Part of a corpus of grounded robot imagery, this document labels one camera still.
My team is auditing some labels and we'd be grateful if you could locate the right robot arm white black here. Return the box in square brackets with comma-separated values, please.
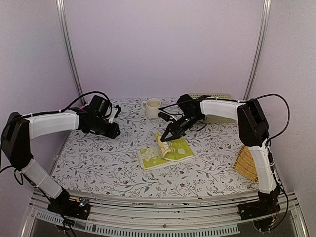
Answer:
[158, 94, 281, 220]

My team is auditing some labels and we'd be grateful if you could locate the yellow bamboo tray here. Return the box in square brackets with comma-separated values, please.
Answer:
[233, 146, 258, 182]

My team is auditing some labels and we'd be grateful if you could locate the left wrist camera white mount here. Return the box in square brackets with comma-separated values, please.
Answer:
[108, 105, 121, 124]

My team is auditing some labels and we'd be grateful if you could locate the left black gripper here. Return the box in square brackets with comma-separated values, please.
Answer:
[89, 116, 121, 139]

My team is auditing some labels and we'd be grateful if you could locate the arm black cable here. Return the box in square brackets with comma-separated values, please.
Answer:
[59, 91, 112, 114]
[158, 93, 291, 141]

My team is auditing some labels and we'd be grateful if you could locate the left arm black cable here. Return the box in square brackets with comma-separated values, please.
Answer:
[59, 91, 112, 114]

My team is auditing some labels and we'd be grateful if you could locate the right aluminium frame post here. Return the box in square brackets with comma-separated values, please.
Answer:
[243, 0, 271, 100]

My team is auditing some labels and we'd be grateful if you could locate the green plastic basket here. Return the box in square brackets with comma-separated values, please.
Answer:
[189, 93, 241, 123]

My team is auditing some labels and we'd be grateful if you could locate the cream ceramic mug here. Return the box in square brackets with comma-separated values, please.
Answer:
[141, 98, 162, 119]

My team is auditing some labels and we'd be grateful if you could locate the aluminium frame post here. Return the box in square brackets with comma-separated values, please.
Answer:
[243, 0, 271, 100]
[56, 0, 83, 96]

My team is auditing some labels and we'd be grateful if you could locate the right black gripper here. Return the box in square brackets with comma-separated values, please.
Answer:
[161, 113, 203, 142]

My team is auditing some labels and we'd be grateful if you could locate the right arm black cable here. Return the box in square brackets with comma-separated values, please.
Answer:
[158, 93, 291, 141]

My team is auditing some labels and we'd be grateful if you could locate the cream green patterned towel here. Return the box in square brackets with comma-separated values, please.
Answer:
[137, 132, 194, 171]

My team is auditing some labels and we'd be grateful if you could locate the left aluminium frame post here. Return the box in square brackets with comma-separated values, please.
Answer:
[56, 0, 83, 96]

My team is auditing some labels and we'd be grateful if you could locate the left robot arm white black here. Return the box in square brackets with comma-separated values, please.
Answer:
[1, 95, 121, 220]

